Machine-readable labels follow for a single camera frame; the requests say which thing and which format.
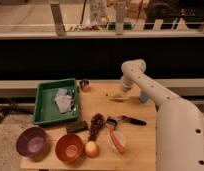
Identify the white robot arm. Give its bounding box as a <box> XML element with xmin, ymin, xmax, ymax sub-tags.
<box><xmin>121</xmin><ymin>59</ymin><xmax>204</xmax><ymax>171</ymax></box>

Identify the blue cup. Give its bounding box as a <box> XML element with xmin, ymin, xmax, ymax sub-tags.
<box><xmin>139</xmin><ymin>94</ymin><xmax>149</xmax><ymax>103</ymax></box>

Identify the small metal cup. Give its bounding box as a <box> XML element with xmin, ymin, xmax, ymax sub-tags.
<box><xmin>80</xmin><ymin>79</ymin><xmax>89</xmax><ymax>92</ymax></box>

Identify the dark red grape bunch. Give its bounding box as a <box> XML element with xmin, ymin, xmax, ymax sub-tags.
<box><xmin>88</xmin><ymin>113</ymin><xmax>104</xmax><ymax>141</ymax></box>

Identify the wooden board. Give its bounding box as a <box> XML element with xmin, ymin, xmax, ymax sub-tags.
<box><xmin>20</xmin><ymin>82</ymin><xmax>156</xmax><ymax>171</ymax></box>

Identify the clear round lid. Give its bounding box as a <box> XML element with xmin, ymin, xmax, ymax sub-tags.
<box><xmin>107</xmin><ymin>131</ymin><xmax>126</xmax><ymax>154</ymax></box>

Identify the dark rectangular sponge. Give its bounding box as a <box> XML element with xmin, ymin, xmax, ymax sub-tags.
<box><xmin>66</xmin><ymin>121</ymin><xmax>88</xmax><ymax>133</ymax></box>

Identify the clear plastic bag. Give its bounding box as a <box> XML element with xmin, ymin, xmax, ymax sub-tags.
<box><xmin>54</xmin><ymin>88</ymin><xmax>74</xmax><ymax>113</ymax></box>

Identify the yellow round fruit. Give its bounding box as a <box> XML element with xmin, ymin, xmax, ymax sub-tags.
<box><xmin>85</xmin><ymin>141</ymin><xmax>99</xmax><ymax>157</ymax></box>

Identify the orange bowl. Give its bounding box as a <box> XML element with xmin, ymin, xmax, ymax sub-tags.
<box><xmin>55</xmin><ymin>134</ymin><xmax>84</xmax><ymax>164</ymax></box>

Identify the green plastic tray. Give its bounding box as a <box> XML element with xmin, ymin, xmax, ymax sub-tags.
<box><xmin>33</xmin><ymin>78</ymin><xmax>79</xmax><ymax>126</ymax></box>

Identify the purple bowl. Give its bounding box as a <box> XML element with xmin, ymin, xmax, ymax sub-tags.
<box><xmin>16</xmin><ymin>127</ymin><xmax>47</xmax><ymax>157</ymax></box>

